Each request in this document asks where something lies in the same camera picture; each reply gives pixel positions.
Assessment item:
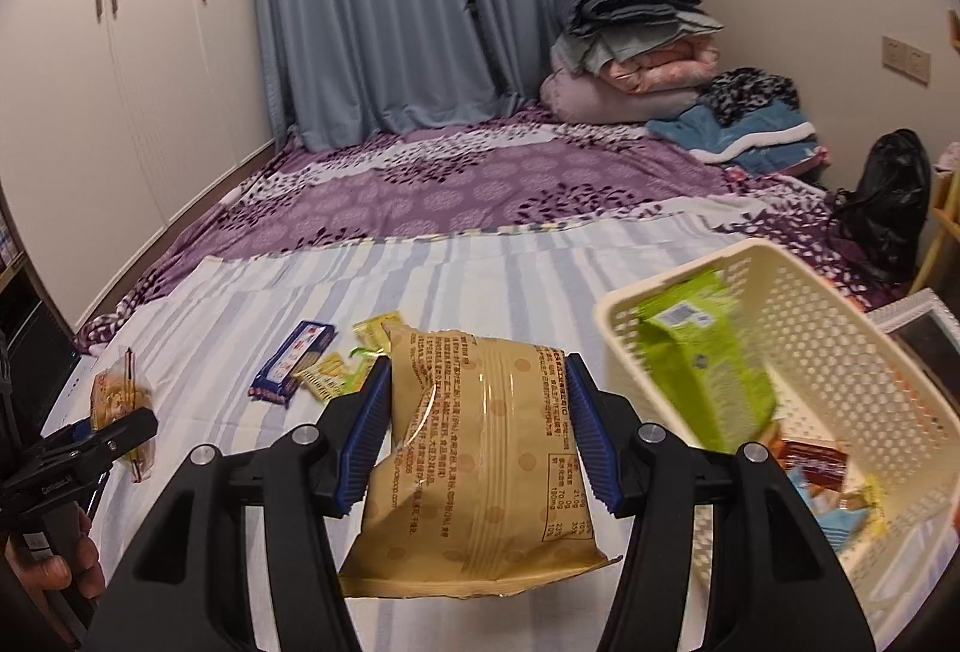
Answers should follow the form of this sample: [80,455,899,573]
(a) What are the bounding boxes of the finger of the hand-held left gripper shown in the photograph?
[41,419,96,452]
[30,408,160,482]

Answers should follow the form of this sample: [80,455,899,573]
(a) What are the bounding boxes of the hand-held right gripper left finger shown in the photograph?
[86,354,395,652]

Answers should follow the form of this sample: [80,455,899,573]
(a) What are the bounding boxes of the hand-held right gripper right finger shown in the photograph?
[564,352,877,652]

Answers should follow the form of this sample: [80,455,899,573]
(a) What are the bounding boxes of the clear biscuit stick packet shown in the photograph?
[90,347,158,484]

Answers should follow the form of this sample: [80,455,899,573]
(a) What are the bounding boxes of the yellow biscuit packet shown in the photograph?
[295,352,353,404]

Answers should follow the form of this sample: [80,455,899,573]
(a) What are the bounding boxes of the small green snack packet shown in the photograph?
[343,343,380,377]

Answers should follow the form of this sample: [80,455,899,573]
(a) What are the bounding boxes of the dark blue snack packet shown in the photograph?
[250,320,335,408]

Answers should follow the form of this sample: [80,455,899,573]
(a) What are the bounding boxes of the lime green snack packet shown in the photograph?
[634,267,779,454]

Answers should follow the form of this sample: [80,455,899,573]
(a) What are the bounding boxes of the light blue snack packet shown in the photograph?
[787,468,863,552]

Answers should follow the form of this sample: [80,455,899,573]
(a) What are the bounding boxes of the cream perforated plastic basket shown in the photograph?
[592,237,960,649]

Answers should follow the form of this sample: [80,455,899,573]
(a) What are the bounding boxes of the person's left hand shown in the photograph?
[6,528,106,602]

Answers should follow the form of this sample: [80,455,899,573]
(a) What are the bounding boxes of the striped blanket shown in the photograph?
[37,211,960,652]

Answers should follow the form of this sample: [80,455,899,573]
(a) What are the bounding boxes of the purple floral bedsheet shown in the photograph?
[71,101,908,357]

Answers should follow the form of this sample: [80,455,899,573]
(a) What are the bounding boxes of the blue fleece blanket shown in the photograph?
[646,101,822,173]

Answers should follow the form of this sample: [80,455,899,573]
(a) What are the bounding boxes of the pink folded quilt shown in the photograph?
[592,41,721,97]

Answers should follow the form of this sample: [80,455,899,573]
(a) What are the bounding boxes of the black bag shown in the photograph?
[825,128,932,284]

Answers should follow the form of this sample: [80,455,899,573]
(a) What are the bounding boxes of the leopard print cloth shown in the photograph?
[697,67,802,124]

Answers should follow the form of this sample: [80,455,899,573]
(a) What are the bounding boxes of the white wardrobe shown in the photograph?
[0,0,275,353]

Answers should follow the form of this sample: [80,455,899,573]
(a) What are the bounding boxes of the pale teal folded sheet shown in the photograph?
[551,26,713,76]

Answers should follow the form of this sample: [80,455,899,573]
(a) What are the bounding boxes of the dark grey folded blanket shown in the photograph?
[559,0,725,38]

